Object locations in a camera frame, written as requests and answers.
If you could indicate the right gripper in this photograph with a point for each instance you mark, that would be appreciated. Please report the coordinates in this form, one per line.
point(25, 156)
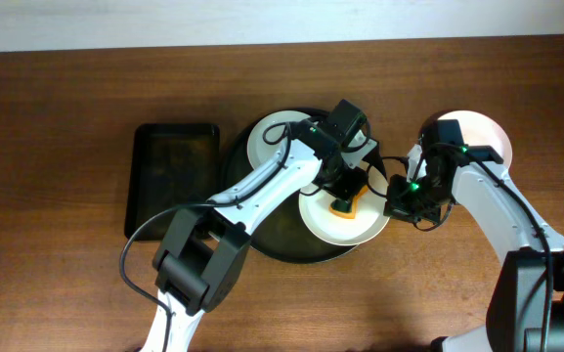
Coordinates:
point(404, 206)

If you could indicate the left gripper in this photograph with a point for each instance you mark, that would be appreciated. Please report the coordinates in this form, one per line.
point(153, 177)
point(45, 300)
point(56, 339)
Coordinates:
point(346, 191)

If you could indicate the white plate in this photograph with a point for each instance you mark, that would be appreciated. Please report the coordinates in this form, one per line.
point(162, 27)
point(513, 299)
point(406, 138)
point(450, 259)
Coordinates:
point(476, 129)
point(368, 222)

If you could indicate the green and orange sponge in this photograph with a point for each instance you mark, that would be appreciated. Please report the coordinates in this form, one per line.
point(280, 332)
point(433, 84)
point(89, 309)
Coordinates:
point(347, 209)

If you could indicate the white plate front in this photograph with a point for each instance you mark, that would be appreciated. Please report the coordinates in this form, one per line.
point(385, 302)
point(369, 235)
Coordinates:
point(368, 222)

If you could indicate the pale grey plate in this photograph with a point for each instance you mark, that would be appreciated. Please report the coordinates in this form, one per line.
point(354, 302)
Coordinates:
point(258, 151)

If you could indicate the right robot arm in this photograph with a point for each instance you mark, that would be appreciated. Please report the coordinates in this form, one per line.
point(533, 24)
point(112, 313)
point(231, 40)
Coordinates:
point(526, 312)

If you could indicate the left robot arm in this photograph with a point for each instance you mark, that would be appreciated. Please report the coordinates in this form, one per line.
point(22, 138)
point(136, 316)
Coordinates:
point(201, 255)

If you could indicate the rectangular black tray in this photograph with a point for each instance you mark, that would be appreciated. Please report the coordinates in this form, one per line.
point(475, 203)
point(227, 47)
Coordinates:
point(172, 163)

